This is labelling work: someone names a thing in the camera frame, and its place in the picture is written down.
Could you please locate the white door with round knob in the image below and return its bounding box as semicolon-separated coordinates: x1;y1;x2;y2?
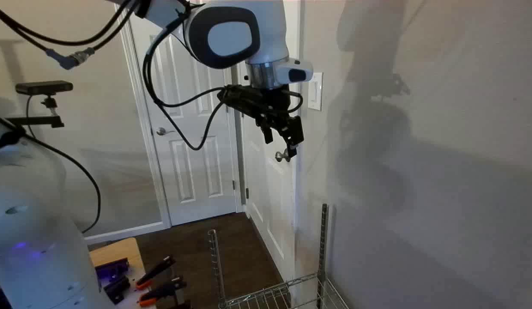
235;56;303;283

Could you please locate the small black box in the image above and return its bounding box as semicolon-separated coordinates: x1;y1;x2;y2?
102;276;132;305

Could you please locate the silver lever door handle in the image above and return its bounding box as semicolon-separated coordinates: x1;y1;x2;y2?
154;125;178;138

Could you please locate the white door casing trim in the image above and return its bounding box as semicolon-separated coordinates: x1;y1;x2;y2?
291;0;307;279

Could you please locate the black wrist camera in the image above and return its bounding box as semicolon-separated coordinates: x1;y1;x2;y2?
216;84;257;116

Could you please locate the black orange spring clamp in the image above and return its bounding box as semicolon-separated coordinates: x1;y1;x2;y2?
135;274;188;309
133;253;178;290

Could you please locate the thin metal shelf post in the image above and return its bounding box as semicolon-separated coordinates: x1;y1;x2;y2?
205;228;228;309

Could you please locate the black stereo camera bar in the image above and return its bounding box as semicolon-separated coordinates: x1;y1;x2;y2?
13;78;75;97

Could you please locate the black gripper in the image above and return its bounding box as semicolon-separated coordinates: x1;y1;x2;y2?
250;84;305;162

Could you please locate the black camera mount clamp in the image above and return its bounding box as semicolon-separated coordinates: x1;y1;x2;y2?
5;94;66;130

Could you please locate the white door with lever handle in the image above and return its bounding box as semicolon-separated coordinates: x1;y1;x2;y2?
126;15;243;226

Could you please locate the metal wire shelf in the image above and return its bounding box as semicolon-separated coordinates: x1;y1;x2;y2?
216;271;351;309

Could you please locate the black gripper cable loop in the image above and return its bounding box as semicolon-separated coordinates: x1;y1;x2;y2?
140;15;228;152

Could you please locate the black box with purple glow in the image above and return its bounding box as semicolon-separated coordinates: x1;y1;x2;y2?
94;257;132;286

